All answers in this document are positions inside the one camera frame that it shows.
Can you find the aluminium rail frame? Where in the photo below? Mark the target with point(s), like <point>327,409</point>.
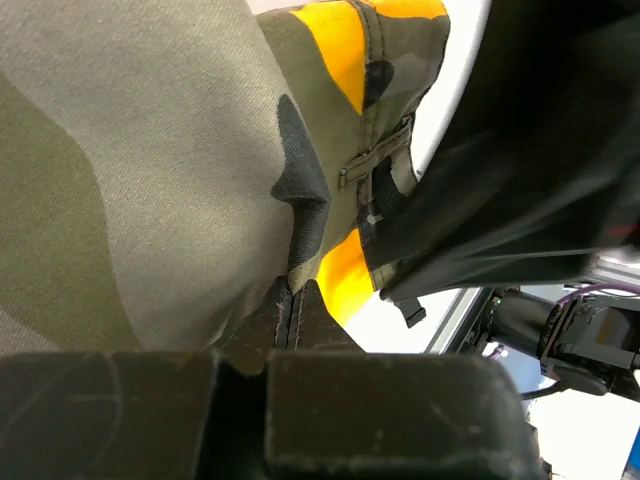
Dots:
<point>452,320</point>

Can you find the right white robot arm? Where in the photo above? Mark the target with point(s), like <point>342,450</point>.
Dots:
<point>537,173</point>

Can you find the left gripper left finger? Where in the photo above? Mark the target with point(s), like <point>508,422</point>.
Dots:
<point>153,415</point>

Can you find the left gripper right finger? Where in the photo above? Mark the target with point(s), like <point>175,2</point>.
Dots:
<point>338,414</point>

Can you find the olive yellow camouflage trousers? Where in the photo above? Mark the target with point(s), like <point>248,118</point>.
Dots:
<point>189,175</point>

